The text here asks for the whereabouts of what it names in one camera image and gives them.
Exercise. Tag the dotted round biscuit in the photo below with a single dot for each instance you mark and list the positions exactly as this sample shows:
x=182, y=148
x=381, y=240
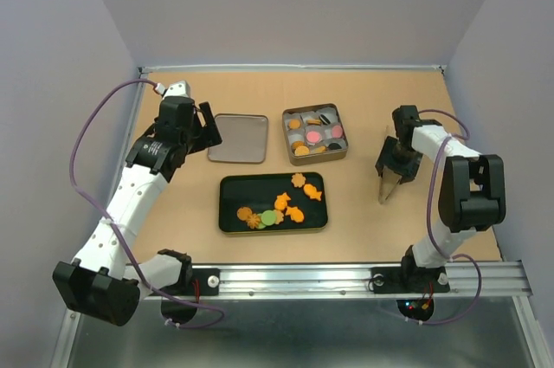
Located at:
x=301, y=150

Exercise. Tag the pink sandwich cookie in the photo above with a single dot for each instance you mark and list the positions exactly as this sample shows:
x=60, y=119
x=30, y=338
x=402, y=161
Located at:
x=313, y=137

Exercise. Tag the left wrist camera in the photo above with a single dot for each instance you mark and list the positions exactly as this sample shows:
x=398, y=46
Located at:
x=177, y=89

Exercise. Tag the chocolate chip cookie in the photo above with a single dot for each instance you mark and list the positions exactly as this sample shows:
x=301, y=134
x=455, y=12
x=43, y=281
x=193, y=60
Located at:
x=294, y=124
x=244, y=213

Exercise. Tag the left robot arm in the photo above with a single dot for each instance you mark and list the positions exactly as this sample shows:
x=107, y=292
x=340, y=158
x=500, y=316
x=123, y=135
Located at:
x=104, y=280

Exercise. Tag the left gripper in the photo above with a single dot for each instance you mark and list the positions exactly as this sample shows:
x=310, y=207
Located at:
x=209, y=135

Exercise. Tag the fish shaped cookie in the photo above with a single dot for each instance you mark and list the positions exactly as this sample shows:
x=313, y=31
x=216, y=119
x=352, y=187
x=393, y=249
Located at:
x=312, y=192

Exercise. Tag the swirl butter cookie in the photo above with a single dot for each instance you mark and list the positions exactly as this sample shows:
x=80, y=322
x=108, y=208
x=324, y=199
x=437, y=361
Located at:
x=296, y=144

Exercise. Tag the grey tin lid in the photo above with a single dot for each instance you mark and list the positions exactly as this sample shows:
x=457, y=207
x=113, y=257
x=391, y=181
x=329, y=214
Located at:
x=244, y=139

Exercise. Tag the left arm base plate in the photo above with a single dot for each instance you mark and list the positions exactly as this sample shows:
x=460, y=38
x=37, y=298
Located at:
x=202, y=282

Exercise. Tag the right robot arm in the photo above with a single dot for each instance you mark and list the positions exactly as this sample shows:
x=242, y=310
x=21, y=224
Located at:
x=466, y=196

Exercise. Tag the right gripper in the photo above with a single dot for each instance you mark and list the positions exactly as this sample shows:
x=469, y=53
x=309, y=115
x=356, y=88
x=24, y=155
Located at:
x=409, y=170

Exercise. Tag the flower shaped cookie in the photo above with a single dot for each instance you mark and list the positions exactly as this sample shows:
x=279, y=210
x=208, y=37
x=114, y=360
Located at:
x=298, y=180

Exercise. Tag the metal tongs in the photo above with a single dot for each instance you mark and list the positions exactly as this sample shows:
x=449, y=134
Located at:
x=389, y=177

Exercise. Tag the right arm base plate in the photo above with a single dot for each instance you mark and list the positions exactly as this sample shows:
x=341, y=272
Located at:
x=393, y=280

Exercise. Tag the aluminium rail frame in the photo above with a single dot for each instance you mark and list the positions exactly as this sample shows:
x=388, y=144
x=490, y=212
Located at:
x=300, y=300

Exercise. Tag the black sandwich cookie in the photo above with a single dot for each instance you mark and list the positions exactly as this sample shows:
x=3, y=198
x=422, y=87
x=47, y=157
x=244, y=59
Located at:
x=325, y=119
x=334, y=146

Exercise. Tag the green sandwich cookie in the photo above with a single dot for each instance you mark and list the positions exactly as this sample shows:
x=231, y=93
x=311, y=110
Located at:
x=268, y=217

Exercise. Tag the black serving tray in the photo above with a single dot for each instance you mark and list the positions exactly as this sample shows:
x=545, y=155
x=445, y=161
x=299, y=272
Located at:
x=258, y=192

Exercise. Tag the gold cookie tin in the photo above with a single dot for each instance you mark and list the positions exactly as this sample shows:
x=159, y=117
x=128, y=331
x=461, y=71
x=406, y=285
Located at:
x=318, y=152

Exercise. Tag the lower swirl cookie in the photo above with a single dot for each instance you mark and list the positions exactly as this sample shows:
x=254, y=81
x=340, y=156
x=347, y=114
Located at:
x=253, y=221

